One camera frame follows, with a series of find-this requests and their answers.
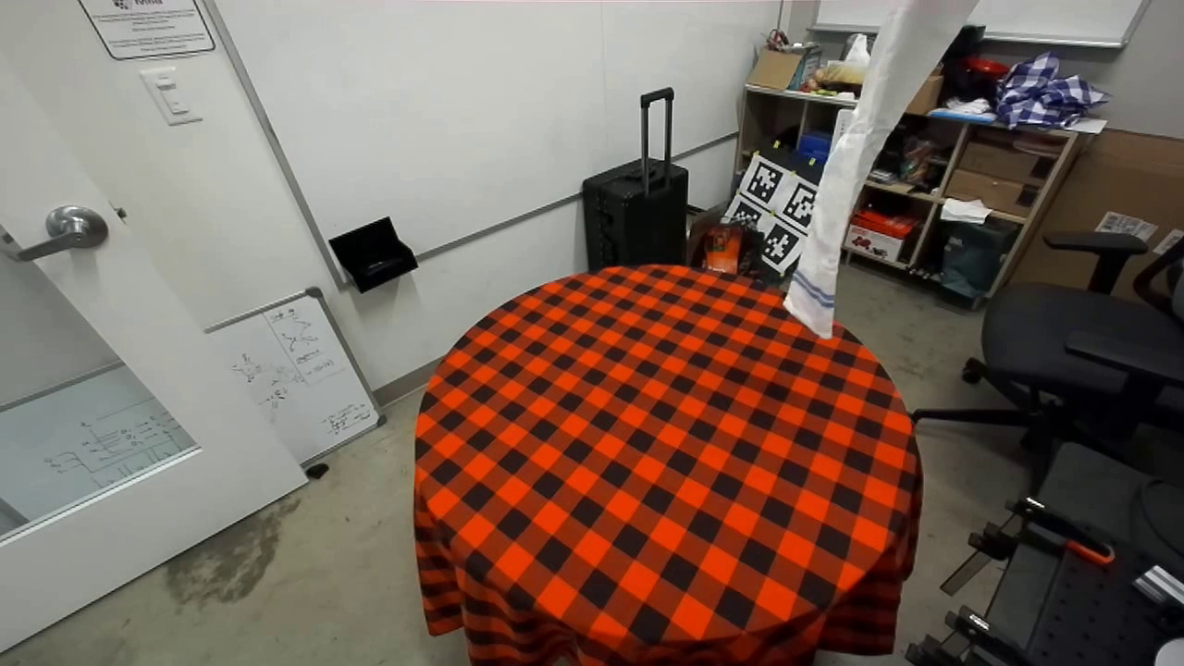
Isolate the white towel with blue stripes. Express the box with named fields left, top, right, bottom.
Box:
left=785, top=0, right=980, bottom=342

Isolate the black suitcase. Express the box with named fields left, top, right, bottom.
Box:
left=583, top=90, right=690, bottom=269

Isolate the red black plaid tablecloth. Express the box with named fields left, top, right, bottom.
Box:
left=415, top=267, right=922, bottom=666

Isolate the fiducial marker board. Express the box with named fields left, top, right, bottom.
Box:
left=727, top=154, right=819, bottom=279

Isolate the small whiteboard on floor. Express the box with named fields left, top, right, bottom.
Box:
left=211, top=289, right=383, bottom=462

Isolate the wooden shelf unit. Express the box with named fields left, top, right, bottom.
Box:
left=738, top=29, right=1081, bottom=304

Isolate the black office chair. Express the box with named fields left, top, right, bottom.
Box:
left=917, top=232, right=1184, bottom=478

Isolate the black orange clamp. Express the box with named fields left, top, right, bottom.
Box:
left=908, top=606, right=1040, bottom=666
left=971, top=495, right=1118, bottom=565

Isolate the white door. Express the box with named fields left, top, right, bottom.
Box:
left=0, top=0, right=305, bottom=648

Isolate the blue white plaid cloth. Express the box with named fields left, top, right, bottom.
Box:
left=996, top=55, right=1107, bottom=131

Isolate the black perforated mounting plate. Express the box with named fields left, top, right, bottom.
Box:
left=911, top=441, right=1184, bottom=666

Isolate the door notice sign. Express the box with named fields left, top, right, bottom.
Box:
left=79, top=0, right=216, bottom=60

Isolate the black wall box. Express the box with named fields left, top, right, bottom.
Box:
left=331, top=219, right=417, bottom=294

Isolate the silver door handle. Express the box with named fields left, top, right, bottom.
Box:
left=20, top=208, right=108, bottom=264

